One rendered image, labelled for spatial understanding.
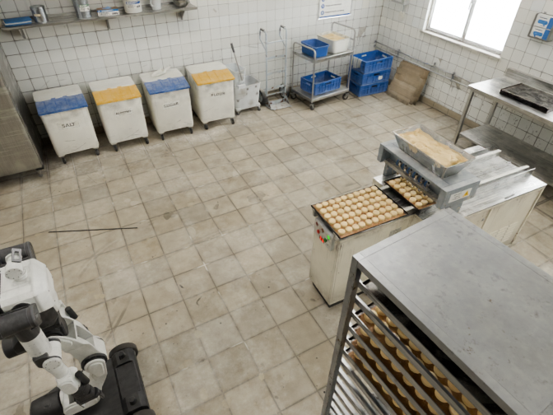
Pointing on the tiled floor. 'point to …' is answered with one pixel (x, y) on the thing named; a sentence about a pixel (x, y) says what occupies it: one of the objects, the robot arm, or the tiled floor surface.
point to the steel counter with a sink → (521, 151)
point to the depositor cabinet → (491, 201)
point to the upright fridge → (16, 128)
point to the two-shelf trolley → (327, 70)
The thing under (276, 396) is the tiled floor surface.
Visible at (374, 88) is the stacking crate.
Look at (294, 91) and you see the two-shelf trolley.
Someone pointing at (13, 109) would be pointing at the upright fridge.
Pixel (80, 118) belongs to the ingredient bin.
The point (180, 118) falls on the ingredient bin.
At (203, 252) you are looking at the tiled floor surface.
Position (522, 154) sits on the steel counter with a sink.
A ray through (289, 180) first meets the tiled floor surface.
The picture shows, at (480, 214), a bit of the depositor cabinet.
